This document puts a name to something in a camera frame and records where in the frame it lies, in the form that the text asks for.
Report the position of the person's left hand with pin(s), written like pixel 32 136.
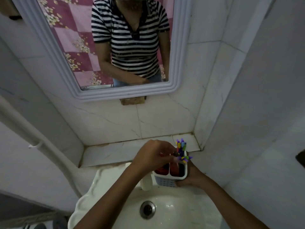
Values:
pixel 149 158

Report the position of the person's right hand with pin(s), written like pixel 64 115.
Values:
pixel 194 175

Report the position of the person's right fingers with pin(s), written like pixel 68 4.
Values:
pixel 181 183

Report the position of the person's left fingers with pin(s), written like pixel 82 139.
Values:
pixel 166 151

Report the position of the multicoloured bristle brush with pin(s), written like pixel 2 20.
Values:
pixel 181 150

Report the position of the white plastic toothbrush holder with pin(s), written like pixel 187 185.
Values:
pixel 166 180

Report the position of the person's right forearm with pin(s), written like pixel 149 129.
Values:
pixel 231 205

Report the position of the person's left forearm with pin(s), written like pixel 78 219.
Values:
pixel 112 200

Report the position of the red item in holder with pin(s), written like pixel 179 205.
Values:
pixel 163 169

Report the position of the white ceramic washbasin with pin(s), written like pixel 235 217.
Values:
pixel 171 209

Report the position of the white plastic tap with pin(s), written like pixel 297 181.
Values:
pixel 146 183

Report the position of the metal sink drain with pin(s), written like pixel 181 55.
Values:
pixel 147 209

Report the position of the small wooden block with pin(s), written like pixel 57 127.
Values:
pixel 132 101

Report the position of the white wall pipe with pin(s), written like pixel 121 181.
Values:
pixel 35 140

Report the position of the white framed wall mirror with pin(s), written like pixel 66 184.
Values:
pixel 71 45

